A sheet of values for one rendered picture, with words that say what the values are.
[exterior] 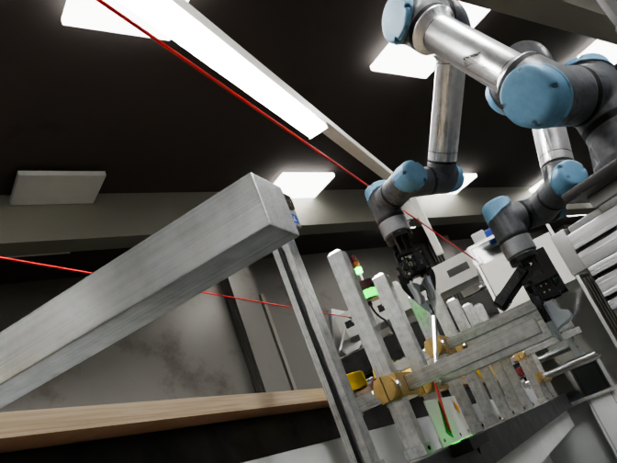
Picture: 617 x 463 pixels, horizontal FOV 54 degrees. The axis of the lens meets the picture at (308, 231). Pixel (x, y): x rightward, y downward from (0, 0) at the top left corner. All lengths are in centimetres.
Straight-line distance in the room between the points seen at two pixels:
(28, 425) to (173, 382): 552
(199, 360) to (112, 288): 610
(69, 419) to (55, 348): 43
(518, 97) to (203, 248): 96
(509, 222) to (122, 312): 127
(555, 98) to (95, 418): 90
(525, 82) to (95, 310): 98
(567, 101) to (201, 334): 566
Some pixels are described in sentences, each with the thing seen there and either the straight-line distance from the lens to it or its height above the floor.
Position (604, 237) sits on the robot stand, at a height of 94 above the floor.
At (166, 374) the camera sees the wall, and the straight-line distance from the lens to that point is 625.
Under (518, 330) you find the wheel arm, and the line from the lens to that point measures 125.
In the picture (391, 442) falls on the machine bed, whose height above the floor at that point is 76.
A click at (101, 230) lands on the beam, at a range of 492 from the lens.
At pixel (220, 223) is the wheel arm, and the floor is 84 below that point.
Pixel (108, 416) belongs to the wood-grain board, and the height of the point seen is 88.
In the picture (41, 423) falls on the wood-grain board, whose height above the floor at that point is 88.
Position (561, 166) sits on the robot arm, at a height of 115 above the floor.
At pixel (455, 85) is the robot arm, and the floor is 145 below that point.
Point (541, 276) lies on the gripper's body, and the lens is 148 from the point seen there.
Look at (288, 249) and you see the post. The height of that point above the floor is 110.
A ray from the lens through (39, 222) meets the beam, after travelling 485.
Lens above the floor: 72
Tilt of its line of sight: 22 degrees up
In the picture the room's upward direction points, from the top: 22 degrees counter-clockwise
